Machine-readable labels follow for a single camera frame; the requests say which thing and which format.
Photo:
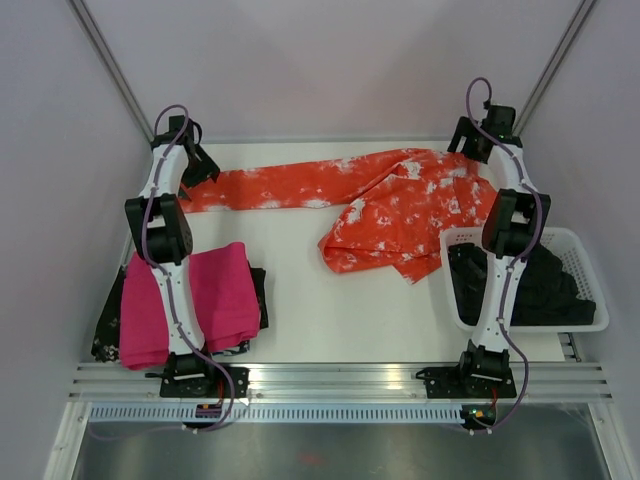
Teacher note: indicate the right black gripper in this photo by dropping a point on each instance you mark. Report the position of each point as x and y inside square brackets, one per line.
[464, 127]

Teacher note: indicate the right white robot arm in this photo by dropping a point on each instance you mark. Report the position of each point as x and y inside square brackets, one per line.
[511, 231]

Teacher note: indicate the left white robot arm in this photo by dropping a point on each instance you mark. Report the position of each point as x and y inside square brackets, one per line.
[163, 239]

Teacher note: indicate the black clothes in basket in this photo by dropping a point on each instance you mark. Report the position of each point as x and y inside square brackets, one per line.
[546, 294]

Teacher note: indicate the white plastic basket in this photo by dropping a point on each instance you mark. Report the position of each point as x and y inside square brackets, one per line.
[561, 242]

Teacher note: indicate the white slotted cable duct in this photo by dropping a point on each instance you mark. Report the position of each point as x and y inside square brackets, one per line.
[282, 413]

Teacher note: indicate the aluminium frame post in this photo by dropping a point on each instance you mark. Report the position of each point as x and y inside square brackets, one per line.
[560, 53]
[103, 51]

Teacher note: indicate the folded black patterned trousers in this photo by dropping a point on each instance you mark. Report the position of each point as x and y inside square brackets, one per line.
[106, 338]

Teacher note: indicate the left aluminium frame post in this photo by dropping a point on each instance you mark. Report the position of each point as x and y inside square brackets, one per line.
[103, 51]

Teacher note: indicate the orange white-speckled trousers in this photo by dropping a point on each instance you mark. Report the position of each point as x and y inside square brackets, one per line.
[396, 204]

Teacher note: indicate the folded magenta trousers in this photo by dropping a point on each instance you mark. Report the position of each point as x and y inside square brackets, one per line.
[225, 300]

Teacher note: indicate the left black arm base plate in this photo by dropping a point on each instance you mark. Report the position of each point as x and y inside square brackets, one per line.
[213, 384]

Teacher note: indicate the aluminium mounting rail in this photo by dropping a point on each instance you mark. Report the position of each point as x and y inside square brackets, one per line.
[341, 383]

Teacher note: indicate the right aluminium frame post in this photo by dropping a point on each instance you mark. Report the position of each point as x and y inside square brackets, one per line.
[560, 53]

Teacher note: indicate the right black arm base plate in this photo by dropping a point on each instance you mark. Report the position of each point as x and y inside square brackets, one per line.
[451, 383]

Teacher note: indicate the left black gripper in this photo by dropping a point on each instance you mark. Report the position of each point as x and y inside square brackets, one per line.
[208, 170]

